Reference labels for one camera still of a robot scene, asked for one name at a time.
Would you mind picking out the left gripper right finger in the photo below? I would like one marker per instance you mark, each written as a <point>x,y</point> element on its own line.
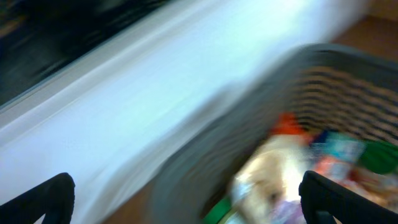
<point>323,200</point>

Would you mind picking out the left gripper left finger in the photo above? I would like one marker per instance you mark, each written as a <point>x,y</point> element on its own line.
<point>53,200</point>

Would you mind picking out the blue tea box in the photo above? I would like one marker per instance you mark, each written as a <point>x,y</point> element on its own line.
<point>333,155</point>

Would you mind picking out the beige paper bag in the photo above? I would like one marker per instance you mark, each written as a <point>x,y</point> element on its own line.
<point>266,188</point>

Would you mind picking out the green-lid jar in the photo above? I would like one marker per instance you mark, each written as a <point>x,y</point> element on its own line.
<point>222,213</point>
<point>377,169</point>

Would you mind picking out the orange pasta packet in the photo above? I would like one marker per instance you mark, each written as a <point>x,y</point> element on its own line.
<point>288,124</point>

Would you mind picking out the grey plastic basket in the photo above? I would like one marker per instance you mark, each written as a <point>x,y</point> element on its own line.
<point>325,86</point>

